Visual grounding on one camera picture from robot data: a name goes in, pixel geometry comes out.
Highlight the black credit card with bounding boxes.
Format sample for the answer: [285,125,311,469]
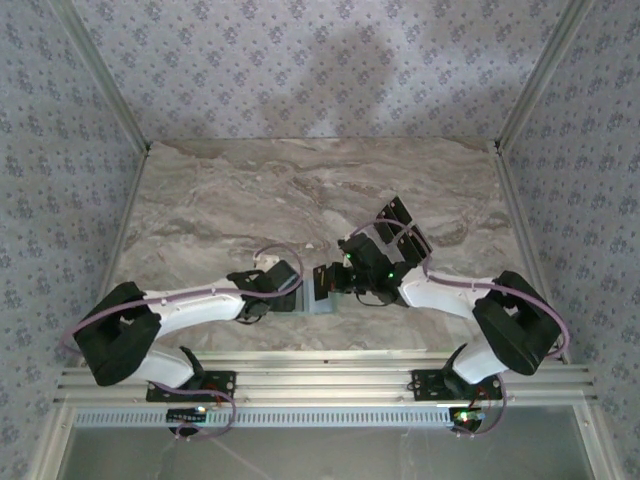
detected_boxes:
[399,232,429,261]
[311,265,334,302]
[387,196,415,224]
[375,207,409,244]
[407,223,434,251]
[392,239,419,266]

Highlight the small circuit board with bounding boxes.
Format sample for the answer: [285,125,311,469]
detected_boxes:
[166,406,209,425]
[448,406,487,432]

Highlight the purple cable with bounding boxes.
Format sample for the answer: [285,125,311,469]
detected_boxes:
[347,218,571,366]
[452,363,510,439]
[149,382,237,444]
[58,244,305,357]

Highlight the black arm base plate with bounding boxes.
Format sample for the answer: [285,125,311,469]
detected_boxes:
[145,368,238,404]
[410,368,504,402]

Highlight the aluminium mounting rail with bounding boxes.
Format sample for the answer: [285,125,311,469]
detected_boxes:
[53,348,600,406]

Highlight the grey slotted cable duct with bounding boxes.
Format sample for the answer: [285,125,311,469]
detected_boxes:
[73,405,482,430]

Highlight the aluminium table side rail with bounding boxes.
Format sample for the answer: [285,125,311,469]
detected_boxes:
[102,147,153,294]
[492,144,571,366]

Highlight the aluminium frame leg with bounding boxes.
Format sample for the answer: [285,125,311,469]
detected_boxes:
[574,402,621,480]
[27,399,76,480]

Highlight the aluminium frame corner post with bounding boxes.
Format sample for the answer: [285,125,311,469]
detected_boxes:
[47,0,153,154]
[492,0,600,154]

